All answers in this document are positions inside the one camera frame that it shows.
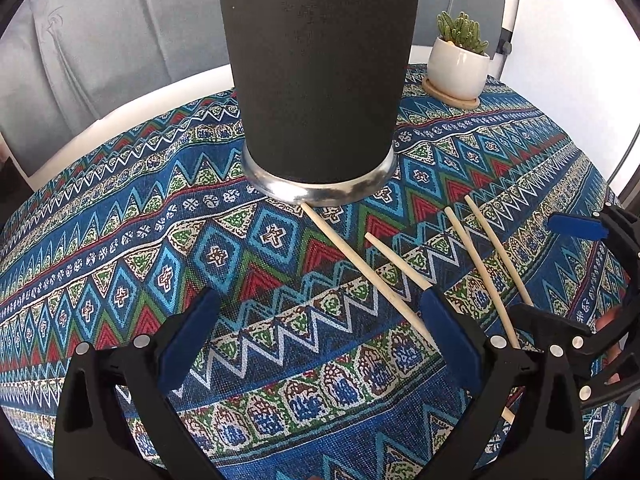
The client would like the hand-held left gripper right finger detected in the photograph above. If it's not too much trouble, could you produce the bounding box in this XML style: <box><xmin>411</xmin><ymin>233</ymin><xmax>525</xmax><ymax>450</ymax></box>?
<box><xmin>419</xmin><ymin>287</ymin><xmax>586</xmax><ymax>480</ymax></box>

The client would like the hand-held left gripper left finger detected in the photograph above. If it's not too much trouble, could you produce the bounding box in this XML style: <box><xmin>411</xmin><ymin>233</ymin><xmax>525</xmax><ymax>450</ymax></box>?
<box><xmin>54</xmin><ymin>287</ymin><xmax>236</xmax><ymax>480</ymax></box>

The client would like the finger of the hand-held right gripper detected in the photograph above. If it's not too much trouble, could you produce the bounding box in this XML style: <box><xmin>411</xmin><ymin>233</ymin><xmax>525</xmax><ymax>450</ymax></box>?
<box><xmin>547</xmin><ymin>203</ymin><xmax>640</xmax><ymax>311</ymax></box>
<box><xmin>509</xmin><ymin>302</ymin><xmax>640</xmax><ymax>407</ymax></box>

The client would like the pile of wooden chopsticks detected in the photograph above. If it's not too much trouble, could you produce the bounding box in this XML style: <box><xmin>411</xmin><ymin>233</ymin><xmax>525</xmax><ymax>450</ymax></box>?
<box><xmin>301</xmin><ymin>195</ymin><xmax>535</xmax><ymax>425</ymax></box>

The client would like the black cylindrical utensil holder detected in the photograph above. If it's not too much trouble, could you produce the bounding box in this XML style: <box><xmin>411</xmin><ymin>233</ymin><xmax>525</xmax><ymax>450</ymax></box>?
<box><xmin>216</xmin><ymin>0</ymin><xmax>422</xmax><ymax>207</ymax></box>

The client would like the person's right hand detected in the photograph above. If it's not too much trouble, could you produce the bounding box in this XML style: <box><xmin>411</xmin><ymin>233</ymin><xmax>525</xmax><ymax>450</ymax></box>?
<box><xmin>595</xmin><ymin>307</ymin><xmax>632</xmax><ymax>386</ymax></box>

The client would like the blue patterned tablecloth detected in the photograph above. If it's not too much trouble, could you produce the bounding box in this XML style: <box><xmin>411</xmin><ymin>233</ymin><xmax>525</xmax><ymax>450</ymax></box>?
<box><xmin>0</xmin><ymin>62</ymin><xmax>636</xmax><ymax>480</ymax></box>

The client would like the white refrigerator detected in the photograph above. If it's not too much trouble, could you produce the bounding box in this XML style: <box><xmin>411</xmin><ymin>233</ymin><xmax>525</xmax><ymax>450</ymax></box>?
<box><xmin>500</xmin><ymin>0</ymin><xmax>640</xmax><ymax>196</ymax></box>

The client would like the round wooden saucer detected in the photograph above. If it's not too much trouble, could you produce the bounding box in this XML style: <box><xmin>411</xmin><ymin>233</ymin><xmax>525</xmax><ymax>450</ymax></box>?
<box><xmin>421</xmin><ymin>76</ymin><xmax>481</xmax><ymax>109</ymax></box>

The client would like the black backdrop clamp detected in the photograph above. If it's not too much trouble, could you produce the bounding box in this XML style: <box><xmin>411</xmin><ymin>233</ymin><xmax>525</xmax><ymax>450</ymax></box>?
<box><xmin>495</xmin><ymin>27</ymin><xmax>515</xmax><ymax>61</ymax></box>

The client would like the white ceramic plant pot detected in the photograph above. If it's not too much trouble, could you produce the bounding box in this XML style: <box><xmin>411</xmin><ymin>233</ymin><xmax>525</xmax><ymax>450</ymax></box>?
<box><xmin>427</xmin><ymin>36</ymin><xmax>491</xmax><ymax>101</ymax></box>

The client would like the small green succulent plant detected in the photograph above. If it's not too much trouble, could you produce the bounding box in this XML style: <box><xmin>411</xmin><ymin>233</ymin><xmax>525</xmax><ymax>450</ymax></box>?
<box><xmin>436</xmin><ymin>10</ymin><xmax>490</xmax><ymax>56</ymax></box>

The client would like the grey backdrop sheet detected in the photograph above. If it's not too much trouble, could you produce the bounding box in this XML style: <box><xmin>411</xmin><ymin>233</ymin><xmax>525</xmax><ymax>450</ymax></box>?
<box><xmin>0</xmin><ymin>0</ymin><xmax>521</xmax><ymax>181</ymax></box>

